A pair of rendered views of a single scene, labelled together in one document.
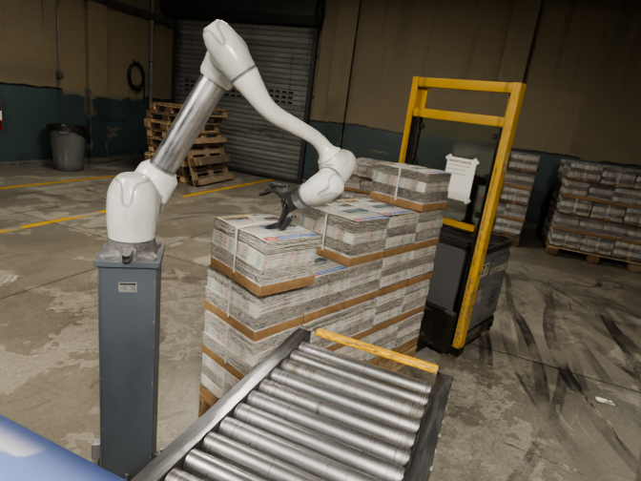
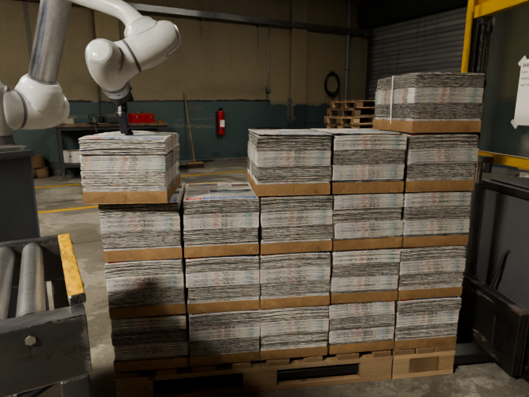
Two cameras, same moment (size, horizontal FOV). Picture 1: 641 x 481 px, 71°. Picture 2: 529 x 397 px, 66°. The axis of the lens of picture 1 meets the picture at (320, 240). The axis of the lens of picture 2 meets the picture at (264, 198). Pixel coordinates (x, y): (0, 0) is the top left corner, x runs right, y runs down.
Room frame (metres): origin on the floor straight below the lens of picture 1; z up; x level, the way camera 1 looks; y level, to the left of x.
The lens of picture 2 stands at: (0.98, -1.16, 1.16)
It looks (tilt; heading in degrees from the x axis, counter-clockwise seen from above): 12 degrees down; 41
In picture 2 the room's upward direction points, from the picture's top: straight up
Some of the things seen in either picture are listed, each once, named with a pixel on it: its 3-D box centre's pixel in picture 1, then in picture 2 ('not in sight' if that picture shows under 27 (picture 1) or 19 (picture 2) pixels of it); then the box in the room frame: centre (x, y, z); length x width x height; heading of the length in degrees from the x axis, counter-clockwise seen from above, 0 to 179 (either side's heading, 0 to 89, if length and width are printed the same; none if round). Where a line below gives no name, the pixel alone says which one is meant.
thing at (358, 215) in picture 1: (346, 211); (286, 131); (2.33, -0.12, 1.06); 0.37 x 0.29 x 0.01; 48
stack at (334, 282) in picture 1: (313, 327); (254, 280); (2.23, -0.02, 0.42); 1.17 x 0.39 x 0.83; 138
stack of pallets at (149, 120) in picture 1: (186, 141); (363, 134); (8.49, 2.71, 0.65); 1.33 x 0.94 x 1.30; 163
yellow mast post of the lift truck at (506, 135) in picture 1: (484, 224); not in sight; (2.88, -1.04, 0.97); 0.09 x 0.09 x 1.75; 48
